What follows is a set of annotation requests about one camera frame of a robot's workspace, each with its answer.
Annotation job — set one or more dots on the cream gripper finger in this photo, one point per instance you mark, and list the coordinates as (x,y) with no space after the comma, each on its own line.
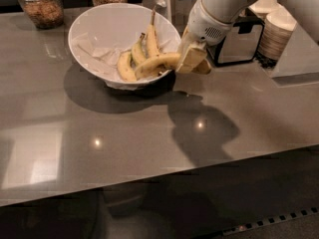
(183,41)
(191,55)

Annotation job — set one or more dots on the small yellow banana left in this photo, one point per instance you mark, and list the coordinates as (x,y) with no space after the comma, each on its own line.
(124,67)

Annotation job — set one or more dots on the floor power strip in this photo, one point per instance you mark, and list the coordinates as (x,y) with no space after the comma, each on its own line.
(273,220)

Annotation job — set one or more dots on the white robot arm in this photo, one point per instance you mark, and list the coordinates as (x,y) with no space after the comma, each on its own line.
(305,12)

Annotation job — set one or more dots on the black napkin dispenser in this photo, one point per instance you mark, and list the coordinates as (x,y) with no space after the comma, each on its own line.
(240,44)

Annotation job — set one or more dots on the long yellow banana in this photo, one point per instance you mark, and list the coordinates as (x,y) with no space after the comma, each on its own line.
(169,60)

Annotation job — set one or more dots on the middle yellow banana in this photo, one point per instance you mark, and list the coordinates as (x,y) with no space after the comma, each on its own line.
(137,50)

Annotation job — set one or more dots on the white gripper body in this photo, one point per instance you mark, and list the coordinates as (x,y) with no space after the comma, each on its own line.
(205,26)

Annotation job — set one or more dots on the white paper liner in bowl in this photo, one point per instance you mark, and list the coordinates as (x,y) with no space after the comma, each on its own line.
(102,63)

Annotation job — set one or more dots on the white tilted bowl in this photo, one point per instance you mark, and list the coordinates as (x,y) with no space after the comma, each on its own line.
(122,24)

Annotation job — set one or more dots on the stack of white paper bowls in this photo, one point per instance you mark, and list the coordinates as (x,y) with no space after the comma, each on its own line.
(261,8)

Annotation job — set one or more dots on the stack of paper plates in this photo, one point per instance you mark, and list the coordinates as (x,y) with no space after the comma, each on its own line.
(278,28)

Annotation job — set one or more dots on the upright yellow banana with stem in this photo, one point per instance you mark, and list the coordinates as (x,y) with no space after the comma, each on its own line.
(153,48)

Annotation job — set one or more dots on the glass jar of granola left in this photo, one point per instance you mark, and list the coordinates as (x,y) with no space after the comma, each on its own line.
(44,14)

